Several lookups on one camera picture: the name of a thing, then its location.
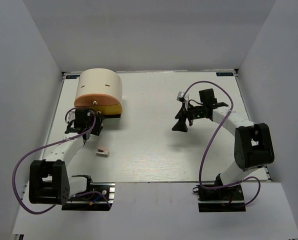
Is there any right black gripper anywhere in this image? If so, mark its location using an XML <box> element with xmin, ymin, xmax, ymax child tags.
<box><xmin>172</xmin><ymin>102</ymin><xmax>207</xmax><ymax>132</ymax></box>

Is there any grey-green bottom drawer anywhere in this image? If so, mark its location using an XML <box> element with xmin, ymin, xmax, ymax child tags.
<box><xmin>103</xmin><ymin>114</ymin><xmax>121</xmax><ymax>126</ymax></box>

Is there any pink white mini stapler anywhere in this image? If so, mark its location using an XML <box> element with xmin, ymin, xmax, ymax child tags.
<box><xmin>95</xmin><ymin>147</ymin><xmax>110</xmax><ymax>158</ymax></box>

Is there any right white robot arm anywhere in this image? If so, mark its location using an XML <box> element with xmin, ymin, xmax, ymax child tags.
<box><xmin>172</xmin><ymin>88</ymin><xmax>275</xmax><ymax>200</ymax></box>

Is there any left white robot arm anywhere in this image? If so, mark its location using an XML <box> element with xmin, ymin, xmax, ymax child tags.
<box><xmin>28</xmin><ymin>108</ymin><xmax>105</xmax><ymax>206</ymax></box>

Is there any cream cylindrical drawer organizer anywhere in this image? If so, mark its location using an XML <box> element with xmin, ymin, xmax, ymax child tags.
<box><xmin>75</xmin><ymin>68</ymin><xmax>123</xmax><ymax>106</ymax></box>

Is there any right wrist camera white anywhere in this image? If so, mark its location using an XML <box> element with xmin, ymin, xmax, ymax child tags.
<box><xmin>176</xmin><ymin>91</ymin><xmax>189</xmax><ymax>110</ymax></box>

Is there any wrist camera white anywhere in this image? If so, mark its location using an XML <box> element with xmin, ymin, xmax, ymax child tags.
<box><xmin>176</xmin><ymin>91</ymin><xmax>189</xmax><ymax>110</ymax></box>
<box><xmin>65</xmin><ymin>110</ymin><xmax>75</xmax><ymax>124</ymax></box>

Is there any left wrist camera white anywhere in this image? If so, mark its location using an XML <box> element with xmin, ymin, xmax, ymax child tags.
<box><xmin>65</xmin><ymin>110</ymin><xmax>75</xmax><ymax>124</ymax></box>

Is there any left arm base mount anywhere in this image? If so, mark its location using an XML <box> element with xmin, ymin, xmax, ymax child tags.
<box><xmin>61</xmin><ymin>182</ymin><xmax>116</xmax><ymax>212</ymax></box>

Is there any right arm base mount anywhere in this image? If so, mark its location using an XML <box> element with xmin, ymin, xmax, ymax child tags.
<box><xmin>192</xmin><ymin>185</ymin><xmax>246</xmax><ymax>213</ymax></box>

